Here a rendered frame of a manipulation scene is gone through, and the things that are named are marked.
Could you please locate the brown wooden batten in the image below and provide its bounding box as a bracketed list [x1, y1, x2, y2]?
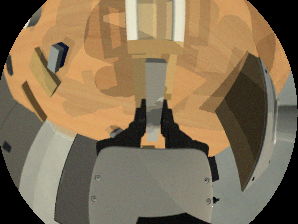
[20, 81, 47, 122]

